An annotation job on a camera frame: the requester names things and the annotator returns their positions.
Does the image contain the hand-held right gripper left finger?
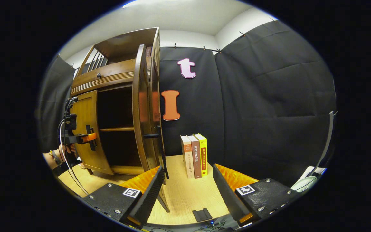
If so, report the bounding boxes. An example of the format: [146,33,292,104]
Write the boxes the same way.
[82,165,166,227]

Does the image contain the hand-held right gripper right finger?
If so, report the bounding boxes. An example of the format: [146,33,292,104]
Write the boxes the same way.
[212,163,303,226]

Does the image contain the wooden shoe cabinet door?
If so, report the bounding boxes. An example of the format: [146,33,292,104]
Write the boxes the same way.
[71,90,114,176]
[132,44,170,213]

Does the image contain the wooden double-door shoe cabinet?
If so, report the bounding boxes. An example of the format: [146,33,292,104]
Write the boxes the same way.
[70,27,162,176]

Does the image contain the small black stand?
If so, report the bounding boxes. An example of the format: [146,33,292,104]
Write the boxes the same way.
[192,208,213,222]

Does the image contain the black wrist band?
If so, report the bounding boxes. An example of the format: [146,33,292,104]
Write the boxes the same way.
[50,149,62,166]

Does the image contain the yellow book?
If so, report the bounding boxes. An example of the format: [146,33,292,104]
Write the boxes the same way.
[194,133,208,177]

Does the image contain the brown spine book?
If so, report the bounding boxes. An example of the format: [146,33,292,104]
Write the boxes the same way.
[188,135,203,178]

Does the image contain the beige orange book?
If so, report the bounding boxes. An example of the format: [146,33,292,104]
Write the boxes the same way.
[180,135,195,179]

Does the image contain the white round object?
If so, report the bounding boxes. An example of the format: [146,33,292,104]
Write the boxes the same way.
[291,166,327,193]

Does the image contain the black backdrop cloth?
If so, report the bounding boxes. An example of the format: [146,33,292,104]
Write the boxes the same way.
[36,20,337,187]

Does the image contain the grey thin pole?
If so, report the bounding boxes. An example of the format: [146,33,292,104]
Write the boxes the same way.
[313,111,338,176]

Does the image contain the hand-held gripper cable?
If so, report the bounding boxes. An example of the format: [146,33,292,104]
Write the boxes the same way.
[58,98,90,196]

